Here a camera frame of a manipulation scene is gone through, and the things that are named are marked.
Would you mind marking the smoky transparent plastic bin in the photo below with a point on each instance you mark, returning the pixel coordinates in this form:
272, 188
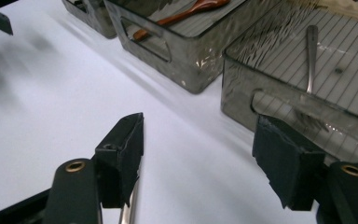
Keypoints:
242, 93
96, 21
192, 62

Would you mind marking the brown wooden spoon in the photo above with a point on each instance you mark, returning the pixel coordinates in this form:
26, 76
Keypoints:
183, 14

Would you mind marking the white table cover sheet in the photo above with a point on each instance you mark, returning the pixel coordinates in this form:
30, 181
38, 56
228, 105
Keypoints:
74, 102

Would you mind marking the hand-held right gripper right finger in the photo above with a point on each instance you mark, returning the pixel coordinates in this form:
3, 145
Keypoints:
289, 165

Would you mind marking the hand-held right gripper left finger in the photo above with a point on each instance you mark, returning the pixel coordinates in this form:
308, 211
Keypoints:
121, 161

